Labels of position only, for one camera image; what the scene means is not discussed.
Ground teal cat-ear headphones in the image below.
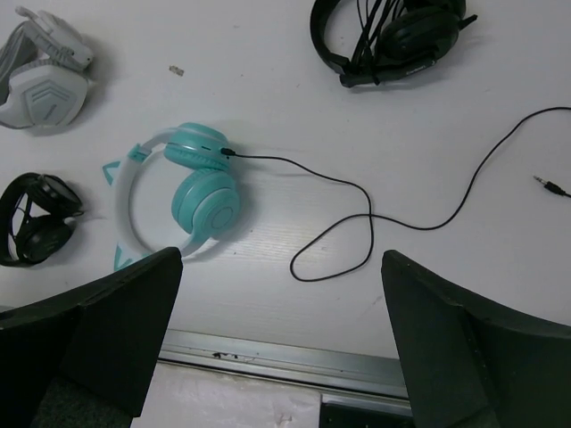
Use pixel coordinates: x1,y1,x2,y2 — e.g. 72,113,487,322
102,122,241,271

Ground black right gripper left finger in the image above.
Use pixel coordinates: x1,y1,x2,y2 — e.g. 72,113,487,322
1,247,183,427

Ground small clear plastic connector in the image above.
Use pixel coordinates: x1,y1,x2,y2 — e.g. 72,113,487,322
169,65,185,77

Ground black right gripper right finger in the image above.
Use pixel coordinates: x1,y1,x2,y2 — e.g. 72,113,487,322
381,250,570,427

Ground aluminium table edge rail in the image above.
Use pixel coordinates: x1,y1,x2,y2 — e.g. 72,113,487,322
160,330,408,399

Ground small black headphones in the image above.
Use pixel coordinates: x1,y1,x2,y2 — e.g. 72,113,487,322
1,172,84,268

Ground large black headset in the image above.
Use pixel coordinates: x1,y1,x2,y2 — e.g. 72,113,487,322
310,0,477,88

